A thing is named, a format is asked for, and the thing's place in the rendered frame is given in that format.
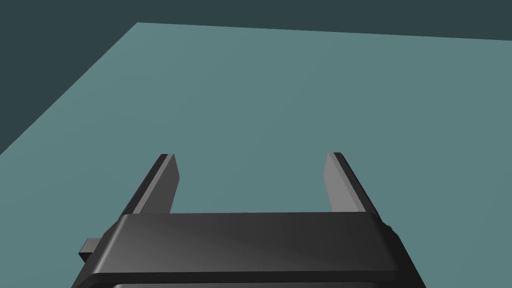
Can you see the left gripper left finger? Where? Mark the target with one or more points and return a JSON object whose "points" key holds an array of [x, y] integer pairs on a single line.
{"points": [[157, 191]]}

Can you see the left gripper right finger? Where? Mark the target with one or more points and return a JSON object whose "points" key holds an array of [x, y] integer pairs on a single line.
{"points": [[344, 188]]}

